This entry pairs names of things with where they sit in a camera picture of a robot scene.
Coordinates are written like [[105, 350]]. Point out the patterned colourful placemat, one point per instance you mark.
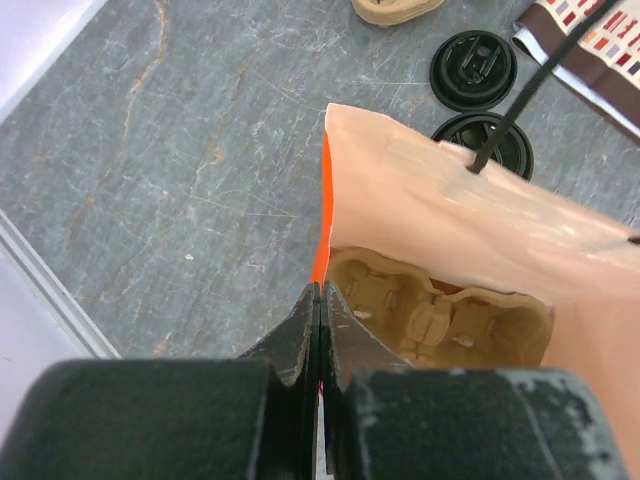
[[603, 67]]

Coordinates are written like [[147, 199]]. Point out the black plastic coffee lid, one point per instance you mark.
[[472, 130]]

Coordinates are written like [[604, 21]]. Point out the single cardboard cup carrier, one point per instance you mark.
[[432, 324]]

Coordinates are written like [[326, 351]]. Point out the cardboard cup carrier stack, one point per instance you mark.
[[386, 13]]

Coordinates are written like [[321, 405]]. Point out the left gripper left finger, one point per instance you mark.
[[252, 417]]

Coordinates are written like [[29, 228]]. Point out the orange paper bag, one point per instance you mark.
[[389, 189]]

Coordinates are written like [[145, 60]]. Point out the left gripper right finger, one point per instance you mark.
[[384, 419]]

